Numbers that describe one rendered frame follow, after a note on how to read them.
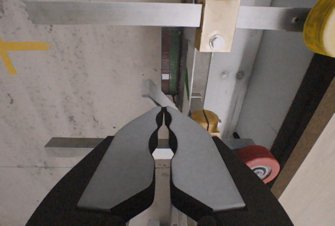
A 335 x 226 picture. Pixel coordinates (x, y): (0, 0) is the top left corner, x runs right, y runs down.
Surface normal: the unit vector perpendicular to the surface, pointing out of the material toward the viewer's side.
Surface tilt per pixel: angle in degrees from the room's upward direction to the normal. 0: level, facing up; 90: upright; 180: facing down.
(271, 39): 90
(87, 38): 0
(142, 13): 0
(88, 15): 0
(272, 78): 90
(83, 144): 90
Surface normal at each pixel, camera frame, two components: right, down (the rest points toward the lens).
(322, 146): 0.01, 0.48
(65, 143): 0.02, -0.88
